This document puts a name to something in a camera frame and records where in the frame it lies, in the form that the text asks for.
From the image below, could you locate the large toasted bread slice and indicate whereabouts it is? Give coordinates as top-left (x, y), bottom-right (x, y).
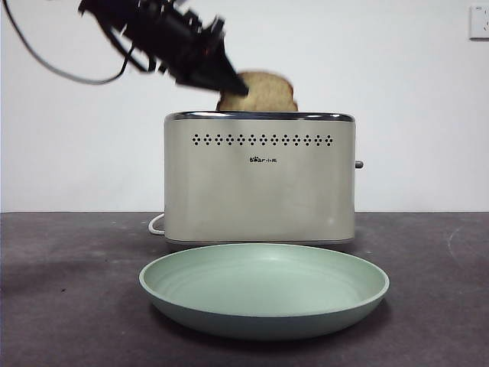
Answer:
top-left (215, 70), bottom-right (299, 112)

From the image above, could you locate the pale green round plate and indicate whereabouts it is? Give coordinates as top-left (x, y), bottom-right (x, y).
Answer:
top-left (138, 242), bottom-right (390, 341)

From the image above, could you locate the cream toaster with chrome top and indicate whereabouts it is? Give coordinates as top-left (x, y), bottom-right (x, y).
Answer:
top-left (163, 110), bottom-right (364, 246)

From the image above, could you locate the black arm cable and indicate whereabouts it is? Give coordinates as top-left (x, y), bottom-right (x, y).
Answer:
top-left (3, 0), bottom-right (154, 85)

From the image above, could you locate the white toaster power cord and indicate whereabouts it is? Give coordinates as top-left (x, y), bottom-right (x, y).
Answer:
top-left (148, 213), bottom-right (166, 236)

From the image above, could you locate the white wall socket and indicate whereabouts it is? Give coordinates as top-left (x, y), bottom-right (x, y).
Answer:
top-left (468, 4), bottom-right (489, 41)

